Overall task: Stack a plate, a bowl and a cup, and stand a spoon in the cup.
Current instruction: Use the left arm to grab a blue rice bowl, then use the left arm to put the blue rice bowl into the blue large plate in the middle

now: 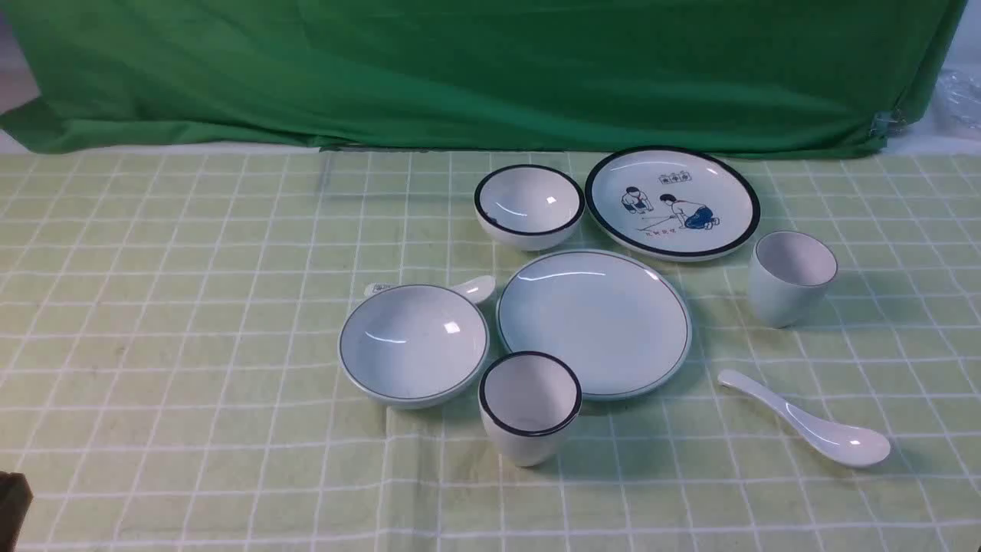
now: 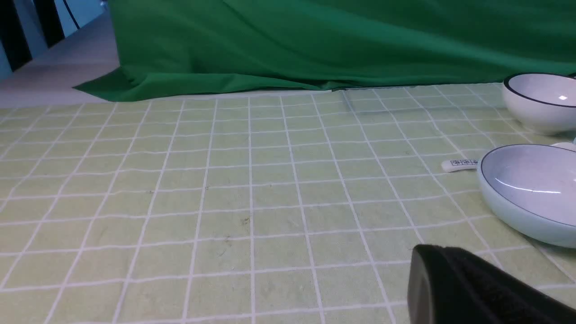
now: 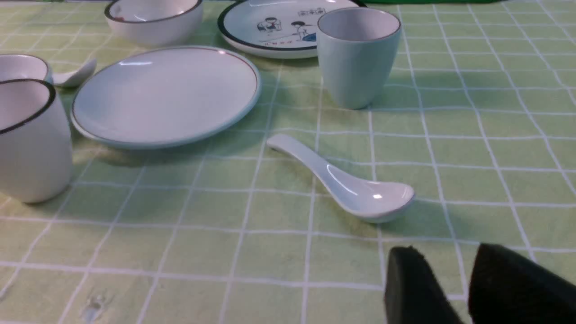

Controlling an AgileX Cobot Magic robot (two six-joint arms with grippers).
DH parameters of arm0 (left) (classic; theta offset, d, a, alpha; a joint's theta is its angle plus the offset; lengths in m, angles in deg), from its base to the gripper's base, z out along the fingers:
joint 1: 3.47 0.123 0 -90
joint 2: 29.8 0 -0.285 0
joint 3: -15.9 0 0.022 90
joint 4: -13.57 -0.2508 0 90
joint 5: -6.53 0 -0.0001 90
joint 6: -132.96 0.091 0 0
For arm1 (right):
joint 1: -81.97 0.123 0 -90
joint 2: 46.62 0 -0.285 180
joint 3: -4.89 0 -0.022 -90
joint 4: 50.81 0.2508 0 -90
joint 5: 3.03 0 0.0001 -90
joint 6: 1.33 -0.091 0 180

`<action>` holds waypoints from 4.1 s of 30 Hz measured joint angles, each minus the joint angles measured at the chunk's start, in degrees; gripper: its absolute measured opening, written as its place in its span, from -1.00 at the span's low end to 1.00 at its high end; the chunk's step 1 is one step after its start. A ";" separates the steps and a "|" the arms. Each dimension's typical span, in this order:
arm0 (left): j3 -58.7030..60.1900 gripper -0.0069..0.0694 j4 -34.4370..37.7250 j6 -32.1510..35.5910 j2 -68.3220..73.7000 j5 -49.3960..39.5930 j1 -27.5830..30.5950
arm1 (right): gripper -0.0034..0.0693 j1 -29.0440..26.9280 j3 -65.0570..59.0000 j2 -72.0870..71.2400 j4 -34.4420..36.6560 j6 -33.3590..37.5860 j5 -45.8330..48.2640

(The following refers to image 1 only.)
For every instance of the black-rimmed white cup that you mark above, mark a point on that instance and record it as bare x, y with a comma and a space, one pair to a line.
527, 402

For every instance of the green backdrop cloth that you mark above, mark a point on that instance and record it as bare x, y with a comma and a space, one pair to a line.
751, 79

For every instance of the clear plastic wrap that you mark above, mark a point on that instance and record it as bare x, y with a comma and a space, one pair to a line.
960, 97

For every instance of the illustrated black-rimmed plate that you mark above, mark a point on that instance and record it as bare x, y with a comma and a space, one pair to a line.
672, 204

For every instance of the metal clip on backdrop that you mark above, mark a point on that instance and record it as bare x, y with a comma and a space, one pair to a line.
888, 124

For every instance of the green-rimmed white cup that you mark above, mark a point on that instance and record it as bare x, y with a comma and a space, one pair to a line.
789, 273

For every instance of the wide green-rimmed bowl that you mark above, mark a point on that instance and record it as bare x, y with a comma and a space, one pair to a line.
414, 347

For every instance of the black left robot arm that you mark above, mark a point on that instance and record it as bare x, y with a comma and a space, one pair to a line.
16, 497

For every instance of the plain green-rimmed plate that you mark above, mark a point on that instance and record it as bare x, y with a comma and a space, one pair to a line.
617, 323

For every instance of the plain white ceramic spoon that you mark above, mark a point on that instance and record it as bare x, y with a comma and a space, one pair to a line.
851, 446

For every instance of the small black-rimmed white bowl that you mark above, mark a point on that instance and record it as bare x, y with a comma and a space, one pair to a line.
529, 207

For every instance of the patterned-handle white spoon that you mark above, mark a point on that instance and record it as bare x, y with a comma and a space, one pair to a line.
476, 290

